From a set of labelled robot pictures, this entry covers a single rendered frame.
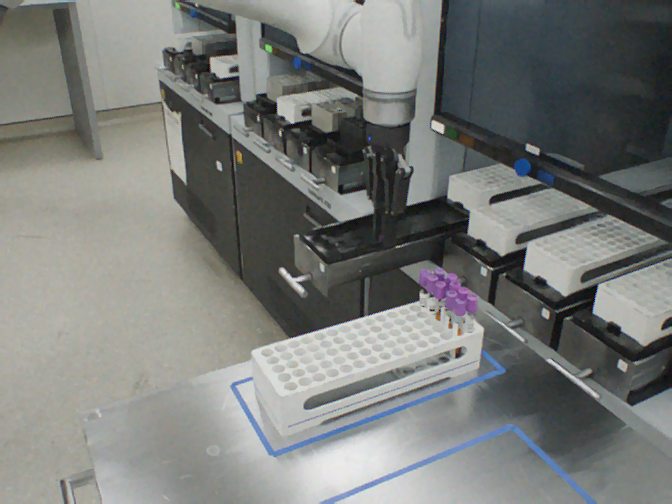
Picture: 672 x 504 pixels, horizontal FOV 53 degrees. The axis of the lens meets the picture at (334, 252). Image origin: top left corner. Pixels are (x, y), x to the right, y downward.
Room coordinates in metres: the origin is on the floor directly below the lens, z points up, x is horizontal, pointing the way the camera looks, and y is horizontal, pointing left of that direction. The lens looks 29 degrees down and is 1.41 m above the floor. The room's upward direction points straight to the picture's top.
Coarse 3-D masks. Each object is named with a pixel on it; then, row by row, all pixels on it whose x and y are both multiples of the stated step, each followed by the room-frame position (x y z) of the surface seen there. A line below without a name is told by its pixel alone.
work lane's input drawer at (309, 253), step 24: (408, 216) 1.24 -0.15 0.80; (432, 216) 1.24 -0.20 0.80; (456, 216) 1.24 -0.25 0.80; (312, 240) 1.11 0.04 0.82; (336, 240) 1.14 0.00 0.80; (360, 240) 1.14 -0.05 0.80; (408, 240) 1.13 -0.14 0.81; (432, 240) 1.15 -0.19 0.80; (312, 264) 1.08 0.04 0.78; (336, 264) 1.04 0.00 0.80; (360, 264) 1.07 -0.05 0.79; (384, 264) 1.09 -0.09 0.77; (408, 264) 1.12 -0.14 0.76
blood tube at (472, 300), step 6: (474, 294) 0.74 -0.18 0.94; (468, 300) 0.73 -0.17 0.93; (474, 300) 0.72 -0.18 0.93; (468, 306) 0.73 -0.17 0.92; (474, 306) 0.72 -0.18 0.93; (468, 312) 0.73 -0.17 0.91; (474, 312) 0.73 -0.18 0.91; (468, 318) 0.73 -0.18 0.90; (474, 318) 0.73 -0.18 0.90; (468, 324) 0.73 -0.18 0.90; (468, 330) 0.73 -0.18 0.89; (462, 348) 0.73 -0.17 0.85
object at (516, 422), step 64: (192, 384) 0.70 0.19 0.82; (448, 384) 0.70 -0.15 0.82; (512, 384) 0.70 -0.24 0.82; (576, 384) 0.70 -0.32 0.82; (128, 448) 0.58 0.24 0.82; (192, 448) 0.58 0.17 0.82; (256, 448) 0.58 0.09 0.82; (320, 448) 0.58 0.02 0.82; (384, 448) 0.58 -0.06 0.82; (448, 448) 0.58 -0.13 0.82; (512, 448) 0.58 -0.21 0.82; (576, 448) 0.58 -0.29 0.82; (640, 448) 0.58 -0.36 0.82
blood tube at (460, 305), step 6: (456, 300) 0.72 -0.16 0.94; (462, 300) 0.72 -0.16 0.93; (456, 306) 0.72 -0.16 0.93; (462, 306) 0.72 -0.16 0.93; (456, 312) 0.72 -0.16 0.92; (462, 312) 0.72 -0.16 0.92; (456, 318) 0.72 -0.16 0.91; (462, 318) 0.72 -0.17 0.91; (456, 324) 0.72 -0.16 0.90; (462, 324) 0.72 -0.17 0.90; (456, 330) 0.72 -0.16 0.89; (462, 330) 0.72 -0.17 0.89; (456, 336) 0.72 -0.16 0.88; (456, 348) 0.72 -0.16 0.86; (450, 354) 0.72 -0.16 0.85; (456, 354) 0.72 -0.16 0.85
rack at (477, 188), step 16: (464, 176) 1.31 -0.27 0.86; (480, 176) 1.31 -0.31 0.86; (496, 176) 1.31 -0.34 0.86; (512, 176) 1.31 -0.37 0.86; (448, 192) 1.30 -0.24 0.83; (464, 192) 1.26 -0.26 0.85; (480, 192) 1.22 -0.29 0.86; (496, 192) 1.24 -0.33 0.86; (512, 192) 1.35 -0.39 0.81; (528, 192) 1.34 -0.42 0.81; (464, 208) 1.25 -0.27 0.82
